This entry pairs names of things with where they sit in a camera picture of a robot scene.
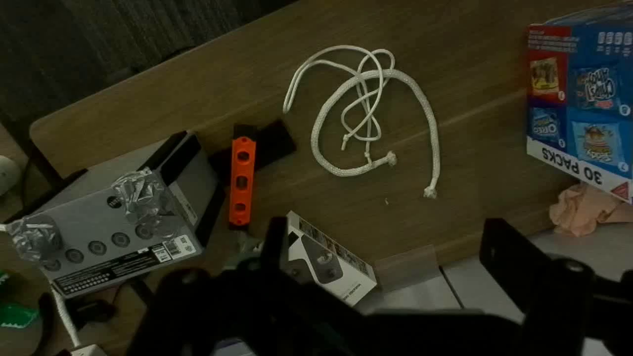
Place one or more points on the orange handheld controller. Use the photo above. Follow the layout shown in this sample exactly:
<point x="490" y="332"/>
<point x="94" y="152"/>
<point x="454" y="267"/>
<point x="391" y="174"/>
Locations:
<point x="242" y="180"/>

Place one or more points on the small white product box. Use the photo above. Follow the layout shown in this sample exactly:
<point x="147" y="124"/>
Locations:
<point x="329" y="263"/>

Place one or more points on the pink crumpled cloth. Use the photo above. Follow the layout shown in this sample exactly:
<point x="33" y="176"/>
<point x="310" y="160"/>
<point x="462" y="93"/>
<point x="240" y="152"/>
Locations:
<point x="581" y="209"/>

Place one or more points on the green plastic object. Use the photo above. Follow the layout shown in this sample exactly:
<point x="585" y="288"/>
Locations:
<point x="17" y="316"/>

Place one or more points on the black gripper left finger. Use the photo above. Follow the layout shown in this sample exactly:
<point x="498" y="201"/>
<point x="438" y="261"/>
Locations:
<point x="276" y="243"/>

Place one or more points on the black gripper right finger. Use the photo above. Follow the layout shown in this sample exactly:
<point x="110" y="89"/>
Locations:
<point x="517" y="269"/>

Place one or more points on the blue snack pack box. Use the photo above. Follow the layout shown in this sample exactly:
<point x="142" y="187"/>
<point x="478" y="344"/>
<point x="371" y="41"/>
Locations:
<point x="581" y="98"/>

